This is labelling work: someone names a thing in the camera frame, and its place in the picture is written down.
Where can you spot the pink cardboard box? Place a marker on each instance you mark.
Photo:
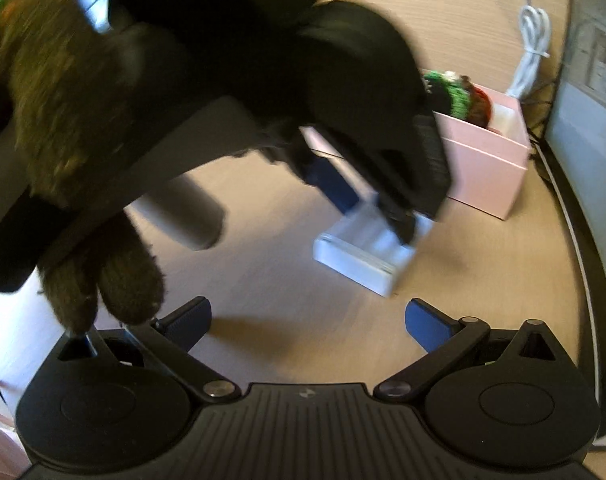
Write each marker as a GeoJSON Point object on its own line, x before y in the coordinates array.
{"type": "Point", "coordinates": [488, 164]}

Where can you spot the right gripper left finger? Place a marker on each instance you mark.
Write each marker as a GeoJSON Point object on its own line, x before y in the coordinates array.
{"type": "Point", "coordinates": [168, 340]}

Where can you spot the brown fuzzy sleeve forearm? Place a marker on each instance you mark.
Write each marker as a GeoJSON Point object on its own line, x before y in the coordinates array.
{"type": "Point", "coordinates": [68, 92]}

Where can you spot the crochet green flower toy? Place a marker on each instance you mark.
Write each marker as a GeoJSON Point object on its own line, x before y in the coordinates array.
{"type": "Point", "coordinates": [455, 96]}

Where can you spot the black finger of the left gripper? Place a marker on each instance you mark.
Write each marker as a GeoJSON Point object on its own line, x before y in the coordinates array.
{"type": "Point", "coordinates": [416, 177]}

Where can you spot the white battery charger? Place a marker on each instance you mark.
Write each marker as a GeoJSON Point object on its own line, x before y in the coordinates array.
{"type": "Point", "coordinates": [362, 247]}

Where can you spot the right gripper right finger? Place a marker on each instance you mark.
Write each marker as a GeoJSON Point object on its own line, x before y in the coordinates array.
{"type": "Point", "coordinates": [446, 343]}

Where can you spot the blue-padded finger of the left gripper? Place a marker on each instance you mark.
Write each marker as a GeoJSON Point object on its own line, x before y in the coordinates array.
{"type": "Point", "coordinates": [326, 169]}

